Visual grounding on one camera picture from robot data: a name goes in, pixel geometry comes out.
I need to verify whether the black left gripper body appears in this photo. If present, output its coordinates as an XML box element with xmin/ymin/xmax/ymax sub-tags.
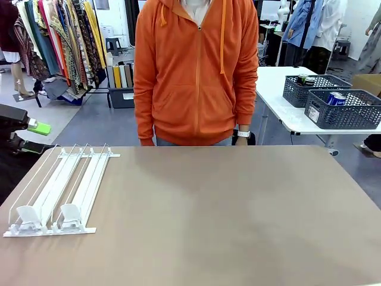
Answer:
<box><xmin>0</xmin><ymin>103</ymin><xmax>31</xmax><ymax>133</ymax></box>

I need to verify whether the grey plastic basket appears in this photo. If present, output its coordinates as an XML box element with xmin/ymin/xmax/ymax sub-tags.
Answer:
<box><xmin>304</xmin><ymin>89</ymin><xmax>381</xmax><ymax>130</ymax></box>
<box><xmin>282</xmin><ymin>74</ymin><xmax>353</xmax><ymax>108</ymax></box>

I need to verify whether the person's right forearm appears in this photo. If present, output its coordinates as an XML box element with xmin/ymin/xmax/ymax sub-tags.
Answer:
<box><xmin>134</xmin><ymin>86</ymin><xmax>156</xmax><ymax>147</ymax></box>

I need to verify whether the person's left forearm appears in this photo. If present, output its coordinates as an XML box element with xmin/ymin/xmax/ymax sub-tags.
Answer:
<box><xmin>236</xmin><ymin>77</ymin><xmax>259</xmax><ymax>133</ymax></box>

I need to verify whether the white can dispenser rack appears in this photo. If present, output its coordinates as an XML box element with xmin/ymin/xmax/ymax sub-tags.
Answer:
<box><xmin>2</xmin><ymin>143</ymin><xmax>121</xmax><ymax>238</ymax></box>

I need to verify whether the pile of folded fabrics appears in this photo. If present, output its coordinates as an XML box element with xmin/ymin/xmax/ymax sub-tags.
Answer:
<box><xmin>34</xmin><ymin>76</ymin><xmax>99</xmax><ymax>106</ymax></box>

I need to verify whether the dark grey storage bin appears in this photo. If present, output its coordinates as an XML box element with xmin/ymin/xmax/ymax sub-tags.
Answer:
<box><xmin>107</xmin><ymin>86</ymin><xmax>136</xmax><ymax>109</ymax></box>

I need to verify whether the mannequin in maroon top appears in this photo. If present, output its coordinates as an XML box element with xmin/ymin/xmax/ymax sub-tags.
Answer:
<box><xmin>0</xmin><ymin>0</ymin><xmax>36</xmax><ymax>101</ymax></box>

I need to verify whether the yellow fabric sample board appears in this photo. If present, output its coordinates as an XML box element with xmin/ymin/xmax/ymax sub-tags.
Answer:
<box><xmin>113</xmin><ymin>64</ymin><xmax>122</xmax><ymax>89</ymax></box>

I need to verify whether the rack of hanging garments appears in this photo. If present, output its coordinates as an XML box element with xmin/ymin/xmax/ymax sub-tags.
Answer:
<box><xmin>14</xmin><ymin>0</ymin><xmax>108</xmax><ymax>90</ymax></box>

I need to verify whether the cream fabric sample board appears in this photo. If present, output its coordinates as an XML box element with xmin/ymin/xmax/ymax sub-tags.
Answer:
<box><xmin>118</xmin><ymin>64</ymin><xmax>128</xmax><ymax>88</ymax></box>

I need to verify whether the brown fabric sample board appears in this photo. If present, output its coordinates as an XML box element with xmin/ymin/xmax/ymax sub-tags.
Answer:
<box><xmin>124</xmin><ymin>63</ymin><xmax>134</xmax><ymax>88</ymax></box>

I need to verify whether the grey step stool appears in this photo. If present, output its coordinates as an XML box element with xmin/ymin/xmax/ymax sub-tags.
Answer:
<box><xmin>105</xmin><ymin>37</ymin><xmax>123</xmax><ymax>57</ymax></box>

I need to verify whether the person in orange hoodie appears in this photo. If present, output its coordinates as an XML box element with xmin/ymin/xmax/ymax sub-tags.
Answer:
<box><xmin>133</xmin><ymin>0</ymin><xmax>260</xmax><ymax>147</ymax></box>

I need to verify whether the white side table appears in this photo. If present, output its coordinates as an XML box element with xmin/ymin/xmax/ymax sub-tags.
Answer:
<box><xmin>255</xmin><ymin>66</ymin><xmax>381</xmax><ymax>157</ymax></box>

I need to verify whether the black garment stand pole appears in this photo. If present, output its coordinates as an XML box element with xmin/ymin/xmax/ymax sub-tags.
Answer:
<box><xmin>298</xmin><ymin>0</ymin><xmax>317</xmax><ymax>69</ymax></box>

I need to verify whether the hanging white shirt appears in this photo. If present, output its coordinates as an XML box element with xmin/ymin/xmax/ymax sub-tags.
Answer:
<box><xmin>311</xmin><ymin>0</ymin><xmax>348</xmax><ymax>52</ymax></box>

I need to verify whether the black plastic stool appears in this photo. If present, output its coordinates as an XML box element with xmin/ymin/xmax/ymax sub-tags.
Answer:
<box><xmin>332</xmin><ymin>39</ymin><xmax>351</xmax><ymax>62</ymax></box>

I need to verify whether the brown cardboard box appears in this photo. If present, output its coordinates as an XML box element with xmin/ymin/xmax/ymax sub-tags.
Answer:
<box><xmin>352</xmin><ymin>73</ymin><xmax>381</xmax><ymax>98</ymax></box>

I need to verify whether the bystander's dark leg and shoe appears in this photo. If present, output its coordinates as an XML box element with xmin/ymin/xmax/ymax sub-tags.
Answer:
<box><xmin>360</xmin><ymin>133</ymin><xmax>381</xmax><ymax>158</ymax></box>

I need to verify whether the mannequin in grey dress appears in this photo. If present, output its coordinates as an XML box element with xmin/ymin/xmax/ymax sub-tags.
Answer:
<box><xmin>356</xmin><ymin>5</ymin><xmax>381</xmax><ymax>75</ymax></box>

